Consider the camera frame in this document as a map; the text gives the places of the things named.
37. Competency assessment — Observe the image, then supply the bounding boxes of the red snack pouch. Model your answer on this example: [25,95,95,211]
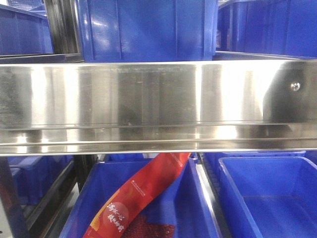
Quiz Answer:
[83,152,191,238]

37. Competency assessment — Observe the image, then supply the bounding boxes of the blue crate with red pouch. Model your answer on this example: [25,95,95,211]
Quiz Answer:
[61,158,220,238]

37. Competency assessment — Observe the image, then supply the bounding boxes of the blue crate upper centre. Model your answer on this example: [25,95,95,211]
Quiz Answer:
[76,0,218,62]

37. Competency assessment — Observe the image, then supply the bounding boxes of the blue crate lower left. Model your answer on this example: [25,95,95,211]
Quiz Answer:
[8,155,73,205]

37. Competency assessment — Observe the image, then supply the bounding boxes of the empty blue crate lower right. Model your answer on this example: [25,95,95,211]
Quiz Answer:
[204,151,317,238]

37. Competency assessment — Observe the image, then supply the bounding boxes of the blue crate upper right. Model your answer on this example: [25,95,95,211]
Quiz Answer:
[216,0,317,58]

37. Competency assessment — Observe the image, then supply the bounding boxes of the blue crate upper left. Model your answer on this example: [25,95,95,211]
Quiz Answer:
[0,4,53,56]

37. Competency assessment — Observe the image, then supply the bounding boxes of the stainless steel rack frame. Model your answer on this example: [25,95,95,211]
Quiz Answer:
[0,52,317,238]

